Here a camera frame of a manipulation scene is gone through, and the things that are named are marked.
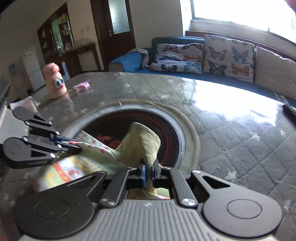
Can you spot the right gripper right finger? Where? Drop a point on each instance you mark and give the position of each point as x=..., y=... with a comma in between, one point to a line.
x=177, y=185

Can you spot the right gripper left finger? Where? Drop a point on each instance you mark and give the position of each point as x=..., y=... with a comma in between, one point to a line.
x=116, y=186

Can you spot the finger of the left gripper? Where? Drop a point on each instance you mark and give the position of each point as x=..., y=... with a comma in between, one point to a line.
x=67, y=144
x=41, y=130

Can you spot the green patterned child garment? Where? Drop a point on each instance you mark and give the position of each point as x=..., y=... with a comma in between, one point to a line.
x=95, y=156

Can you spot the tissue pack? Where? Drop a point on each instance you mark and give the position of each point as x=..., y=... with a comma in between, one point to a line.
x=27, y=103

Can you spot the pink cartoon water bottle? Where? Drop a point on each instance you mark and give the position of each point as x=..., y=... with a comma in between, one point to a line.
x=55, y=83

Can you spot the round induction cooktop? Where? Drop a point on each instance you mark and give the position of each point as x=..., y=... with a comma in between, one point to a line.
x=189, y=146

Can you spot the white refrigerator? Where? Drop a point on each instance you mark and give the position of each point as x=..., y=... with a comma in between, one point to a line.
x=33, y=69

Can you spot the small pink hair clip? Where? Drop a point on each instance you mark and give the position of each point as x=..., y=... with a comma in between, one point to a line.
x=81, y=86

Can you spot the dark wooden cabinet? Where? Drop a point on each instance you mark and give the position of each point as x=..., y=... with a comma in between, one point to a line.
x=68, y=39

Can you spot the blue sofa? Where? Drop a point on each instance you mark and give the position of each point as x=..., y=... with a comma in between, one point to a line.
x=208, y=76

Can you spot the blue blanket on sofa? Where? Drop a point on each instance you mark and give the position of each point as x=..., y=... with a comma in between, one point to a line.
x=133, y=61

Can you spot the low butterfly pillow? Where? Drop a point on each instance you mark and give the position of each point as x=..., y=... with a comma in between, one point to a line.
x=185, y=58

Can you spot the dark wooden door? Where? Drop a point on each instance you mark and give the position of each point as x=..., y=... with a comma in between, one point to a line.
x=114, y=28

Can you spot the upright butterfly cushion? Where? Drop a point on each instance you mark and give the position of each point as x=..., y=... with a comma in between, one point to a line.
x=229, y=57

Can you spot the black remote control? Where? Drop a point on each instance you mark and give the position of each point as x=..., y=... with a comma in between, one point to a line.
x=290, y=112

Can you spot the plain beige cushion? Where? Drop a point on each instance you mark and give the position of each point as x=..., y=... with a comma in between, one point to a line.
x=275, y=73

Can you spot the window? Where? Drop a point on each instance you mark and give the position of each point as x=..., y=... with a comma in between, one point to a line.
x=273, y=17

